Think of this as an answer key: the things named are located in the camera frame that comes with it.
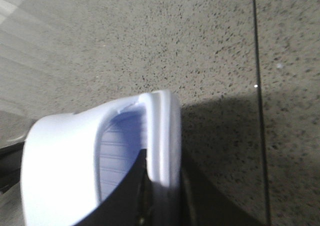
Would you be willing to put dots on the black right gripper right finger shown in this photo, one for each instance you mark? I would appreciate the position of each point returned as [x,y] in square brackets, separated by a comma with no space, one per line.
[138,201]

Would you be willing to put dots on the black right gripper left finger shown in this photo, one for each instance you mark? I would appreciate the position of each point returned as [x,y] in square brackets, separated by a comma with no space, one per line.
[10,165]

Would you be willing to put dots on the light blue slipper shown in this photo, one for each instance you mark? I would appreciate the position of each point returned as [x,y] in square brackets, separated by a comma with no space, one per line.
[72,162]

